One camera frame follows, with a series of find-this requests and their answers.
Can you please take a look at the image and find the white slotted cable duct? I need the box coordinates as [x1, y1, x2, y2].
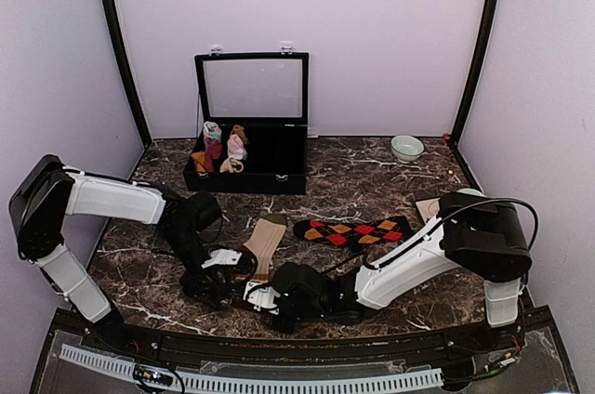
[59, 344, 443, 393]

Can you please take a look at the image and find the small circuit board right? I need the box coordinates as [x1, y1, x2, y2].
[485, 352, 520, 372]

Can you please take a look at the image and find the small circuit board left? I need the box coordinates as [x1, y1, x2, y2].
[132, 366, 174, 387]

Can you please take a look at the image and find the black box with glass lid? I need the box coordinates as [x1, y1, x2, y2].
[183, 52, 310, 195]

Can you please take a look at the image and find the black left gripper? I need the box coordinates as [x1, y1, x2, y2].
[161, 228, 232, 311]

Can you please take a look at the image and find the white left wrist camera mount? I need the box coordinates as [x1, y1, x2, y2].
[201, 248, 243, 269]

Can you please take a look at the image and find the square floral plate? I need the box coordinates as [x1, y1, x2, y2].
[415, 197, 440, 224]

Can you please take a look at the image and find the orange rolled sock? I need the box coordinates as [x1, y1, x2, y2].
[191, 151, 207, 174]

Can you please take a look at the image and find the brown rolled sock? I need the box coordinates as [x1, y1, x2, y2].
[231, 125, 249, 144]

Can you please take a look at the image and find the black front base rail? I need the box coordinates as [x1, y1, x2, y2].
[55, 309, 526, 367]

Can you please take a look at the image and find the striped beige maroon sock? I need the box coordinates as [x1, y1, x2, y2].
[232, 214, 287, 282]

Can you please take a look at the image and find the pale green bowl on plate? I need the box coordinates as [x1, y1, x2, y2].
[457, 188, 486, 197]

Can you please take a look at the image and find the pale green bowl at back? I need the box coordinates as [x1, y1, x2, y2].
[390, 135, 425, 164]

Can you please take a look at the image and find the black frame post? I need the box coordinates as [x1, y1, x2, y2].
[101, 0, 152, 147]
[450, 0, 497, 149]

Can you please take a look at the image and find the black left frame post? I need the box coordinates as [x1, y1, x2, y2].
[101, 0, 152, 147]

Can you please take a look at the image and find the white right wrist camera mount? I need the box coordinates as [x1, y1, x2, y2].
[243, 282, 281, 315]

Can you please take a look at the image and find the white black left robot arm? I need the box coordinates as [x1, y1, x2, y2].
[8, 154, 224, 353]

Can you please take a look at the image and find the magenta rolled sock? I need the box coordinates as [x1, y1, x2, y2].
[204, 138, 222, 173]

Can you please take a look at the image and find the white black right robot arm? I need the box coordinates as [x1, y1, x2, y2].
[268, 192, 536, 351]

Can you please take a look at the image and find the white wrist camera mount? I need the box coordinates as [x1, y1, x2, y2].
[243, 282, 281, 315]
[201, 248, 243, 269]

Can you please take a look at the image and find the beige rolled sock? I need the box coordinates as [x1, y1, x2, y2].
[219, 157, 245, 174]

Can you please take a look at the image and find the black right frame post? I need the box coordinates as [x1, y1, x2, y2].
[450, 0, 497, 149]

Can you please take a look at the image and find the black argyle orange red sock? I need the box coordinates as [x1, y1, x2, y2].
[293, 216, 414, 253]

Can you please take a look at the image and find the small circuit board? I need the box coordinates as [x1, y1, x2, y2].
[132, 366, 174, 387]
[485, 352, 520, 372]

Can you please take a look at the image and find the multicolour rolled sock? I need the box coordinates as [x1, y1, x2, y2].
[203, 121, 222, 142]

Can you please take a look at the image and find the pink white rolled sock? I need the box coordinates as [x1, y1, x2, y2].
[227, 134, 247, 161]

